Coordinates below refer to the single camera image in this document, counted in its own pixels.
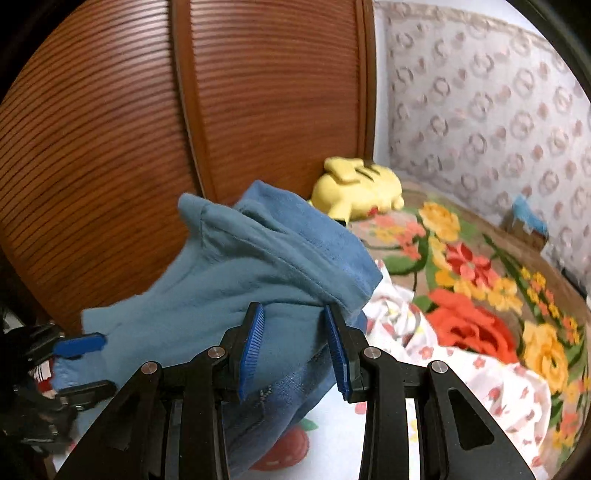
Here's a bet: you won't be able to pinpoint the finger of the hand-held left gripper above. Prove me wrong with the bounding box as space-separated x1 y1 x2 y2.
56 379 116 409
52 332 108 361

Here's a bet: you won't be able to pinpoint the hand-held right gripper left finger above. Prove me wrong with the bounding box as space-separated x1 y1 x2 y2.
55 302 266 480

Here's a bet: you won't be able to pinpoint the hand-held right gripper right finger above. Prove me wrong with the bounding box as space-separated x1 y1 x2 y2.
323 304 536 480

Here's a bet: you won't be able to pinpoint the blue-green pants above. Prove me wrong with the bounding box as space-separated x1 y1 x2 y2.
51 180 384 403

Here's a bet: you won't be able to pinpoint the blue denim jeans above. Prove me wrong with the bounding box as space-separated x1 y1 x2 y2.
217 314 370 480

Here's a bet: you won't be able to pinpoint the brown floral blanket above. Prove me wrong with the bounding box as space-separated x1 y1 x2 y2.
344 185 591 472

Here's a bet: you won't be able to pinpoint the white floral strawberry bed sheet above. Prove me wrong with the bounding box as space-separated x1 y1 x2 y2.
51 258 555 480

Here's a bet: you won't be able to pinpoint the yellow plush toy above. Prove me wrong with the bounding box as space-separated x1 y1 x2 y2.
308 157 406 223

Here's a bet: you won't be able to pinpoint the small blue-topped box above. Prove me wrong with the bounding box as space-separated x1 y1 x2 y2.
502 195 550 253

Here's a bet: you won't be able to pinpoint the circle print wall cloth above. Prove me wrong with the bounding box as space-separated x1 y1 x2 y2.
376 0 591 287

